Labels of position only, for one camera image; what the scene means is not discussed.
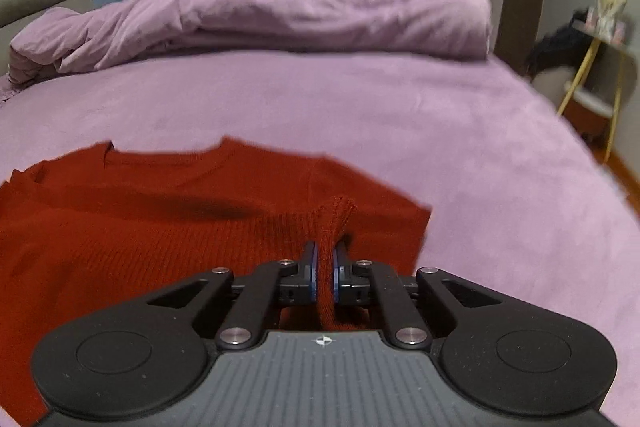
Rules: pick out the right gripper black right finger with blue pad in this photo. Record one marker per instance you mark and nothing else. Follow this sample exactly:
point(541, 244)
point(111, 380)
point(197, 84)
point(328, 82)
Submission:
point(416, 312)

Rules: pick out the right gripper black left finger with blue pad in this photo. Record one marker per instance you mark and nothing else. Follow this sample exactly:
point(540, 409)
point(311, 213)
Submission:
point(234, 313)

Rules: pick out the red knit sweater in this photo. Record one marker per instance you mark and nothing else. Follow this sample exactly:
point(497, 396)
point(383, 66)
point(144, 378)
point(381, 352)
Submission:
point(96, 227)

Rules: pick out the dark clothes pile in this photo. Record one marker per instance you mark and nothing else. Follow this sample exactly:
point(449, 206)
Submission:
point(566, 47)

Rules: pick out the purple bed sheet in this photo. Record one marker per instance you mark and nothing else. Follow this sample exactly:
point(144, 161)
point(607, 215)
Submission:
point(519, 204)

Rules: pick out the purple rolled duvet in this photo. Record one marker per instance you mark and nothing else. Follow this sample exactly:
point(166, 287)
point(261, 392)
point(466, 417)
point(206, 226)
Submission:
point(64, 42)

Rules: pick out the yellow-legged side table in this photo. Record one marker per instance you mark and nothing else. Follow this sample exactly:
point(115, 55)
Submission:
point(599, 84)

